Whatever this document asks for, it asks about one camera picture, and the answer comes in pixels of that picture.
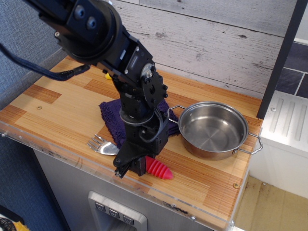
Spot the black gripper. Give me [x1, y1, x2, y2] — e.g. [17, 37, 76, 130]
[113, 113, 169, 179]

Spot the red handled metal fork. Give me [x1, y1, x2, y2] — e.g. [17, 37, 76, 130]
[87, 134, 173, 180]

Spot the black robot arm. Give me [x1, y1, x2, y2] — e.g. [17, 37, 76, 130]
[28, 0, 168, 177]

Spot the purple folded cloth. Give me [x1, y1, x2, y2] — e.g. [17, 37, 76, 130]
[99, 99, 180, 148]

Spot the silver dispenser panel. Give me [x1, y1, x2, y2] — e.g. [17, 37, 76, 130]
[88, 191, 148, 231]

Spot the grey toy cabinet front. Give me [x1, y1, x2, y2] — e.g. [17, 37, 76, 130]
[35, 151, 209, 231]

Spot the stainless steel pot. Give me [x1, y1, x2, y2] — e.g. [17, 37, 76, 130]
[167, 101, 263, 160]

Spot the yellow object bottom left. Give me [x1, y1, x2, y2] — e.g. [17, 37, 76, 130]
[0, 217, 30, 231]

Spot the white toy sink unit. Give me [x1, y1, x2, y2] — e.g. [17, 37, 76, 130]
[249, 91, 308, 198]

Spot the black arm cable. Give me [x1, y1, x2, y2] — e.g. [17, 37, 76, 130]
[0, 42, 91, 82]

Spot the black post right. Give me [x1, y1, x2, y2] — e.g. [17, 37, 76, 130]
[256, 0, 308, 119]

